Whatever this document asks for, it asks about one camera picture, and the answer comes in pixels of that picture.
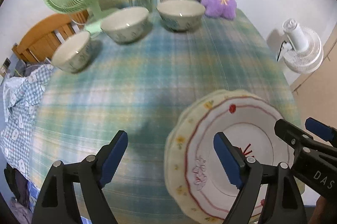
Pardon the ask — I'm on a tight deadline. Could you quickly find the white red-pattern plate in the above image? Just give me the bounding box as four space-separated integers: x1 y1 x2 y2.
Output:
183 92 294 223

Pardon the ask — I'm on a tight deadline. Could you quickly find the scalloped yellow flower plate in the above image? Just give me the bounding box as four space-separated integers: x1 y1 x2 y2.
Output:
164 90 294 223

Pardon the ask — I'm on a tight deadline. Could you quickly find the round yellow flower plate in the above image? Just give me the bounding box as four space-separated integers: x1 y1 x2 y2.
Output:
164 90 247 223

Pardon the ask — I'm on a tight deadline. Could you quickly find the small floral ceramic bowl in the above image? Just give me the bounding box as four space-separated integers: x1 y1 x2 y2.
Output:
51 31 92 74

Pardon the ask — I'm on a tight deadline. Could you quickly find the large floral ceramic bowl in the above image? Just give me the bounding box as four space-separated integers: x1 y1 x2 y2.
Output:
156 0 206 31

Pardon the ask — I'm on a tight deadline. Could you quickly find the medium floral ceramic bowl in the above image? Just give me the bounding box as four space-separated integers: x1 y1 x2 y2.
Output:
100 6 150 43

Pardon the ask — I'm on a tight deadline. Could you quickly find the beige door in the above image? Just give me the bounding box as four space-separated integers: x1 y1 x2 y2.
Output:
291 29 336 128

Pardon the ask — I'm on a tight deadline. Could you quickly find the white standing fan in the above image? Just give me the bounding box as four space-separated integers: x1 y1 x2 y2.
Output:
277 18 324 74

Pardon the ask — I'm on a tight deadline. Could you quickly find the blue checkered blanket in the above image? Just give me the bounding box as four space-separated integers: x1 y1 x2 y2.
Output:
1 64 55 179

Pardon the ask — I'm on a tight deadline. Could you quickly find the plaid green tablecloth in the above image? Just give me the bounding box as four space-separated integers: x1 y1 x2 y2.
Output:
29 10 301 223

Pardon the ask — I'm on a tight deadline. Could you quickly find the grey plaid pillow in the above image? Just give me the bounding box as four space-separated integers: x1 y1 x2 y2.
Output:
13 58 51 78

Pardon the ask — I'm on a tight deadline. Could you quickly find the wooden bed headboard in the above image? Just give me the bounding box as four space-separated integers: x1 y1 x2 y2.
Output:
12 10 88 63

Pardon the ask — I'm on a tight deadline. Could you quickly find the wall power outlet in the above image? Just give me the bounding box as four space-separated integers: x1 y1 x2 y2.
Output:
2 58 11 70

